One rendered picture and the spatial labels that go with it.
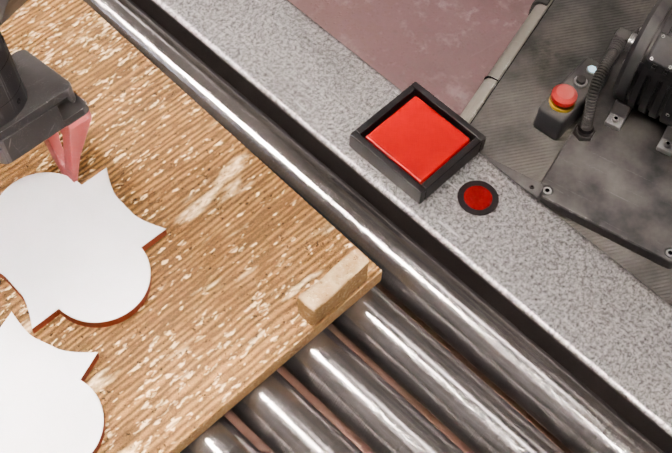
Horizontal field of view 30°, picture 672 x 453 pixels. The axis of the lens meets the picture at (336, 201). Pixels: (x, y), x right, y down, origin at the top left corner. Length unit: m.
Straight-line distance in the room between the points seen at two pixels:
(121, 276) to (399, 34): 1.43
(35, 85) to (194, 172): 0.15
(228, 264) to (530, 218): 0.24
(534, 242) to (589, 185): 0.85
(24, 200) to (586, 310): 0.42
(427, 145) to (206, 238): 0.19
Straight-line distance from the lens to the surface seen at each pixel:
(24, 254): 0.91
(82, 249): 0.91
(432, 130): 0.99
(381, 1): 2.31
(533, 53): 1.96
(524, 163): 1.83
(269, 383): 0.88
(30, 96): 0.87
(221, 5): 1.08
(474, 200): 0.97
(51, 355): 0.87
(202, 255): 0.91
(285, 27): 1.06
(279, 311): 0.89
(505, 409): 0.89
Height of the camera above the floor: 1.73
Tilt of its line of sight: 58 degrees down
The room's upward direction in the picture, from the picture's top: 5 degrees clockwise
